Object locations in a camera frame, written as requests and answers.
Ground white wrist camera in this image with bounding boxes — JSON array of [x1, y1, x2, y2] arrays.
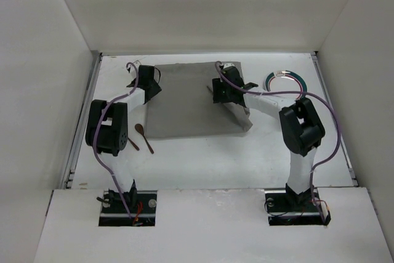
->
[[222, 63, 236, 71], [129, 67, 138, 83]]

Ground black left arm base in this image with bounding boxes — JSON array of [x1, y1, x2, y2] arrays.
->
[[97, 181, 158, 227]]

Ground grey cloth placemat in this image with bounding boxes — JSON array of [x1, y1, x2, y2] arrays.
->
[[145, 62, 252, 139]]

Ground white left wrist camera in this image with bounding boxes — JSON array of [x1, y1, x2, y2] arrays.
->
[[129, 67, 138, 83]]

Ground brown wooden fork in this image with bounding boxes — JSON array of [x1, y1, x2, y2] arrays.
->
[[127, 138, 140, 151]]

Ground white plate green rim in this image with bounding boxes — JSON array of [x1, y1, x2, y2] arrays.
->
[[263, 70, 308, 92]]

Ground brown wooden spoon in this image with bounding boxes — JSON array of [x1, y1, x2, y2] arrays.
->
[[134, 123, 155, 154]]

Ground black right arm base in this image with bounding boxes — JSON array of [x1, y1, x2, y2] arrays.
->
[[264, 189, 331, 226]]

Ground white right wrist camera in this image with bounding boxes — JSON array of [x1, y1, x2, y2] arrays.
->
[[222, 63, 236, 71]]

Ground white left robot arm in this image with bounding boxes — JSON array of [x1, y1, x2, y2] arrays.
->
[[85, 62, 162, 192]]

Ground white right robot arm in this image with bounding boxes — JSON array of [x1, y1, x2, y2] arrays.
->
[[212, 61, 325, 195]]

